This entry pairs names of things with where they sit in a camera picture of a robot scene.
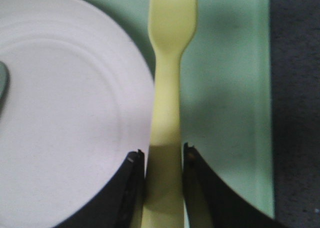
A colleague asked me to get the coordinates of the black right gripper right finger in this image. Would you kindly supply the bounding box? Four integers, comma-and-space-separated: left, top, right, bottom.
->
183, 143, 284, 228

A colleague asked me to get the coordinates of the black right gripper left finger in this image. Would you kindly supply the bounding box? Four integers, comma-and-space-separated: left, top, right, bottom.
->
57, 150, 145, 228

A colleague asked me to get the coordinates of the beige round plate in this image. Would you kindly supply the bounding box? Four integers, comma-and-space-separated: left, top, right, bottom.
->
0, 0, 154, 227

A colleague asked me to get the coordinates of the yellow plastic fork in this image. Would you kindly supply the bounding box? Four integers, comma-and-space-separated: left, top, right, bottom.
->
141, 0, 198, 227

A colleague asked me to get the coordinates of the light green tray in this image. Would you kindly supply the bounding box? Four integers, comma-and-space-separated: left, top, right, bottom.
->
62, 0, 276, 220

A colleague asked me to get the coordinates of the green plastic spoon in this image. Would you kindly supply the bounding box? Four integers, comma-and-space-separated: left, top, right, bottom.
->
0, 62, 10, 101

